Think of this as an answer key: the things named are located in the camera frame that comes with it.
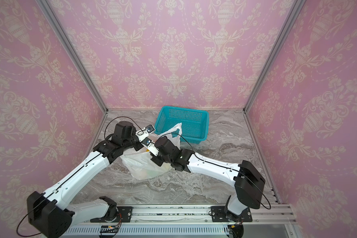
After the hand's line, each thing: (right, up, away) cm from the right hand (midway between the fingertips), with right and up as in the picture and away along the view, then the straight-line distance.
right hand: (153, 150), depth 76 cm
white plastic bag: (-6, -5, -4) cm, 9 cm away
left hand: (-4, +8, +3) cm, 10 cm away
